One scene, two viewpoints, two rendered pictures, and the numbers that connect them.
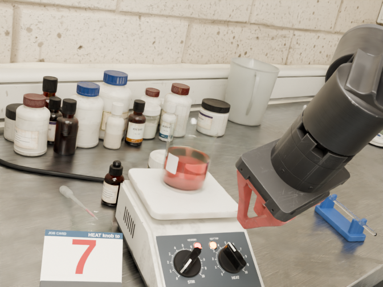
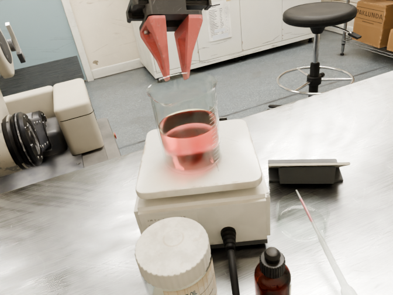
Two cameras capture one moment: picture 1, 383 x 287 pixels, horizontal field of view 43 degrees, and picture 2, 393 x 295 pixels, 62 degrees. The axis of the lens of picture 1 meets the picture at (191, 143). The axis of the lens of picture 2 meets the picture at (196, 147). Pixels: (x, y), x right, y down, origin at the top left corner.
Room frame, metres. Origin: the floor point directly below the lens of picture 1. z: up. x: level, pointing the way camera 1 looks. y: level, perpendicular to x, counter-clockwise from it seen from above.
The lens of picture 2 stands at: (0.81, 0.15, 1.03)
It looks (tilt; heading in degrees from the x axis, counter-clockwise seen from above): 33 degrees down; 210
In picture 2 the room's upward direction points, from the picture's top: 9 degrees counter-clockwise
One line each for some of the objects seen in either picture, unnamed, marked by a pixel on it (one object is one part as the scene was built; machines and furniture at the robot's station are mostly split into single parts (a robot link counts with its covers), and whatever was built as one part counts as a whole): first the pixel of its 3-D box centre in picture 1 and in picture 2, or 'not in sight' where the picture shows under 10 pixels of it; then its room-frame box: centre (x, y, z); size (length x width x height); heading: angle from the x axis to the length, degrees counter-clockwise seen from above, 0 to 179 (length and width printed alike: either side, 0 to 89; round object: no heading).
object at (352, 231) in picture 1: (341, 215); not in sight; (0.73, -0.27, 0.77); 0.10 x 0.03 x 0.04; 24
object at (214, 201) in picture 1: (182, 191); (197, 154); (0.56, 0.00, 0.83); 0.12 x 0.12 x 0.01; 27
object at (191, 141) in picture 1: (187, 156); (186, 127); (0.58, 0.00, 0.88); 0.07 x 0.06 x 0.08; 5
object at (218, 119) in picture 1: (213, 117); not in sight; (1.08, -0.04, 0.79); 0.07 x 0.07 x 0.07
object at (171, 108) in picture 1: (168, 121); not in sight; (0.96, 0.06, 0.79); 0.03 x 0.03 x 0.08
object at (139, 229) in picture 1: (183, 231); (201, 171); (0.54, -0.01, 0.79); 0.22 x 0.13 x 0.08; 27
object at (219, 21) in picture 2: not in sight; (219, 20); (-1.80, -0.99, 0.40); 0.24 x 0.01 x 0.30; 137
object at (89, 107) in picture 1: (85, 114); not in sight; (0.85, 0.21, 0.81); 0.06 x 0.06 x 0.11
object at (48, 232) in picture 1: (83, 260); (304, 162); (0.46, 0.09, 0.77); 0.09 x 0.06 x 0.04; 107
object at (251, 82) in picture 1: (248, 93); not in sight; (1.22, -0.12, 0.82); 0.18 x 0.13 x 0.15; 2
